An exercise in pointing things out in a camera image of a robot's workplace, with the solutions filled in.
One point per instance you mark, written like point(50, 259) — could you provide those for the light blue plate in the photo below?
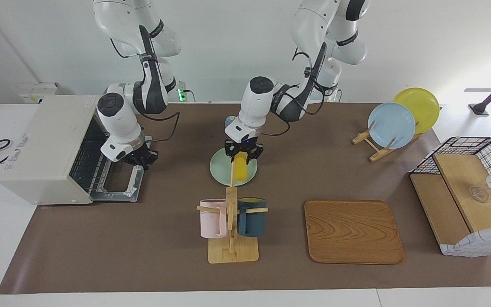
point(392, 125)

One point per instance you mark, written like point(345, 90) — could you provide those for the dark teal mug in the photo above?
point(252, 224)

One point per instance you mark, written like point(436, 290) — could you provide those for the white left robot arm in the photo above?
point(258, 102)

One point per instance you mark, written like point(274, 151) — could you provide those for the yellow corn cob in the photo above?
point(241, 168)

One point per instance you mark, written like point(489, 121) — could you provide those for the white wall box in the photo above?
point(41, 91)

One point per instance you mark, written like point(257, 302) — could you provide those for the brown wooden tray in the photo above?
point(352, 232)

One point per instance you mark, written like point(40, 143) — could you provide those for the white checked cloth liner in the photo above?
point(480, 245)

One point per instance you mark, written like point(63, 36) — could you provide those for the pink mug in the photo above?
point(211, 221)

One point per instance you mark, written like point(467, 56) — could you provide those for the wooden plate rack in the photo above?
point(375, 154)

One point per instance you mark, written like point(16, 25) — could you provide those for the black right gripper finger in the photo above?
point(151, 162)
point(140, 166)

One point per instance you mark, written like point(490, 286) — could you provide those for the small clear glass bowl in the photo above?
point(479, 194)

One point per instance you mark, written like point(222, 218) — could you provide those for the brown table mat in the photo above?
point(164, 238)

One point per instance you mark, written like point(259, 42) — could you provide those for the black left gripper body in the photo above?
point(245, 146)

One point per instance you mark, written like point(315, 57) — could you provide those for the wooden mug rack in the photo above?
point(231, 251)

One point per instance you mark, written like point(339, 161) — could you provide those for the small blue call bell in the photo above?
point(229, 121)

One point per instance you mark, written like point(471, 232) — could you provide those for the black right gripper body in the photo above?
point(141, 155)

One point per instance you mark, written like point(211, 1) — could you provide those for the yellow plate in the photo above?
point(422, 106)

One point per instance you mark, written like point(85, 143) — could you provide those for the beige toaster oven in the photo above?
point(45, 149)

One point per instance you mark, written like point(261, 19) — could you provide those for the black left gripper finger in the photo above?
point(252, 157)
point(232, 157)

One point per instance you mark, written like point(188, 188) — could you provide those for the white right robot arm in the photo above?
point(117, 115)

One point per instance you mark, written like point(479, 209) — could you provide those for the pale green round plate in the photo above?
point(222, 172)

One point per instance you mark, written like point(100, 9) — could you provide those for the glass oven door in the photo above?
point(117, 187)

